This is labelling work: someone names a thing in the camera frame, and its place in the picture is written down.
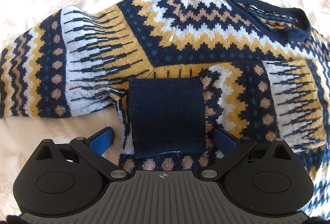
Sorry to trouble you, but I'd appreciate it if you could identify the navy yellow patterned knit sweater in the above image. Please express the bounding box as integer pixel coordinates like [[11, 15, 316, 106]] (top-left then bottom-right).
[[1, 0, 329, 217]]

